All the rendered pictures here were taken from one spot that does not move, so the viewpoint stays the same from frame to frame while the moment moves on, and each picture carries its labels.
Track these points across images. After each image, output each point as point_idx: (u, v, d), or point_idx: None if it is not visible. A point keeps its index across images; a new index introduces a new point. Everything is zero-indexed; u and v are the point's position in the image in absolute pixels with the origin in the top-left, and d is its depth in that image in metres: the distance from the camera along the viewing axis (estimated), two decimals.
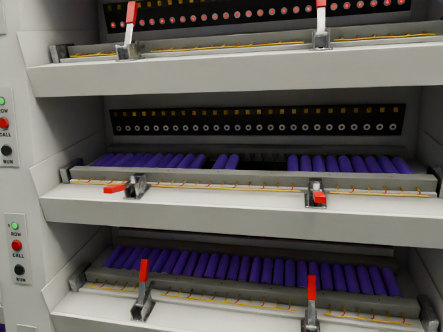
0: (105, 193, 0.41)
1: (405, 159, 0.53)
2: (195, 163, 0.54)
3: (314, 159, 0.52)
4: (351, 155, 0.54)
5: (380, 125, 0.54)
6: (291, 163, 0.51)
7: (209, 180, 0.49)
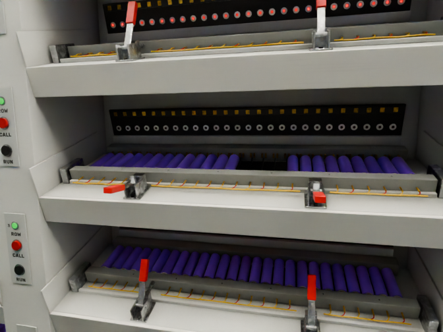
0: (105, 193, 0.41)
1: (405, 159, 0.53)
2: (195, 163, 0.54)
3: (314, 159, 0.52)
4: (351, 155, 0.54)
5: (380, 125, 0.54)
6: (291, 163, 0.51)
7: (209, 180, 0.49)
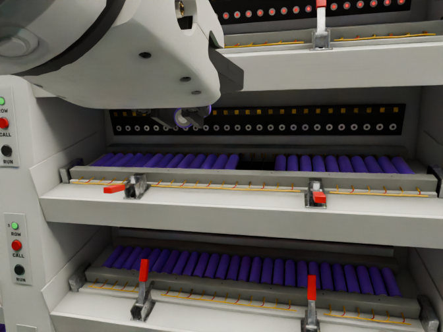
0: (105, 193, 0.41)
1: (405, 159, 0.53)
2: (195, 163, 0.54)
3: (314, 159, 0.52)
4: (351, 155, 0.54)
5: (380, 125, 0.54)
6: (291, 163, 0.51)
7: (209, 180, 0.49)
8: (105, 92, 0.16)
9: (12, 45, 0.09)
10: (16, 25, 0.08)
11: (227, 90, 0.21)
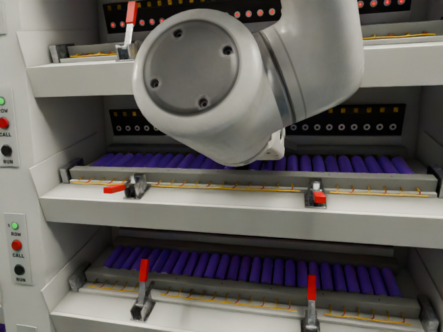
0: (105, 193, 0.41)
1: (405, 159, 0.53)
2: (195, 163, 0.54)
3: (314, 159, 0.52)
4: (351, 155, 0.54)
5: (380, 125, 0.54)
6: (291, 163, 0.51)
7: (209, 180, 0.49)
8: None
9: (248, 163, 0.32)
10: (252, 159, 0.32)
11: (288, 151, 0.44)
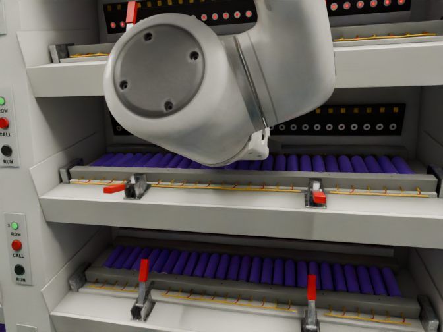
0: (105, 193, 0.41)
1: (405, 159, 0.53)
2: (195, 163, 0.54)
3: (314, 159, 0.52)
4: (351, 155, 0.54)
5: (380, 125, 0.54)
6: (291, 163, 0.51)
7: (209, 180, 0.49)
8: None
9: (228, 163, 0.32)
10: (232, 159, 0.32)
11: (273, 151, 0.44)
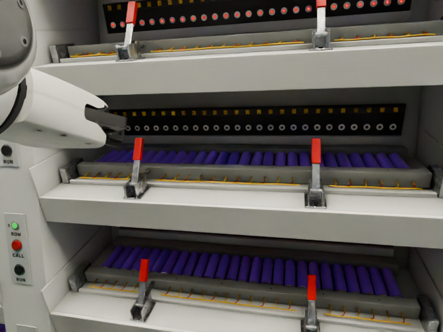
0: (137, 138, 0.49)
1: (405, 159, 0.53)
2: (198, 160, 0.55)
3: None
4: None
5: (380, 125, 0.54)
6: (291, 159, 0.53)
7: (212, 174, 0.51)
8: None
9: None
10: None
11: None
